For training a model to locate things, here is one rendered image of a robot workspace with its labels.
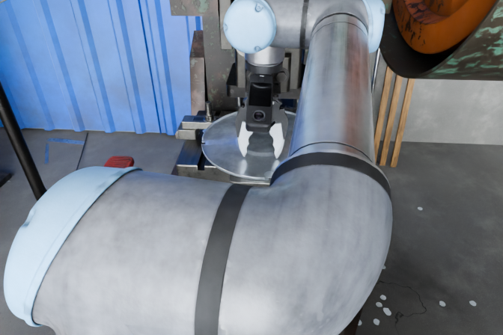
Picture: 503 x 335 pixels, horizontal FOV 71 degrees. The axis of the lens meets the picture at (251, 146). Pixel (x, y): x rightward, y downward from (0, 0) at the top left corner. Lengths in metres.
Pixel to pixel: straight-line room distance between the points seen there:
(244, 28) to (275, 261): 0.37
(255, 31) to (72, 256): 0.37
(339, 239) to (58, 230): 0.17
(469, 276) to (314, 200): 1.56
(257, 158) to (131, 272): 0.58
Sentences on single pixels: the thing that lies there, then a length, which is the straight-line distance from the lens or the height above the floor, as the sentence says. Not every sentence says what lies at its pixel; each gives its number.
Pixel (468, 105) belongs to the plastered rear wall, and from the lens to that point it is 2.51.
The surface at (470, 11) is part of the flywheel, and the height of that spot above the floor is 1.10.
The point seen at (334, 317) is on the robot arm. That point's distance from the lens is 0.23.
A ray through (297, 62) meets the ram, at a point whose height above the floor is 0.95.
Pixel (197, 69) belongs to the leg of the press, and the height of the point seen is 0.80.
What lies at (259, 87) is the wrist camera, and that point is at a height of 0.96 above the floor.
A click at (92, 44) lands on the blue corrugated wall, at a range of 2.30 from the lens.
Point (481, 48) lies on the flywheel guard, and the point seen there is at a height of 1.06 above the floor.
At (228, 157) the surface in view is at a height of 0.78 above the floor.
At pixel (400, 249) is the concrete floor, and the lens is 1.74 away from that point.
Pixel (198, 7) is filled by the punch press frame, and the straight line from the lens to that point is 0.75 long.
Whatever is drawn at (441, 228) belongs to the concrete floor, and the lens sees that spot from 1.91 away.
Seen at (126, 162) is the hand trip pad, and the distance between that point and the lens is 0.84.
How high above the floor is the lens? 1.23
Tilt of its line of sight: 33 degrees down
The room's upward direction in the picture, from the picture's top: straight up
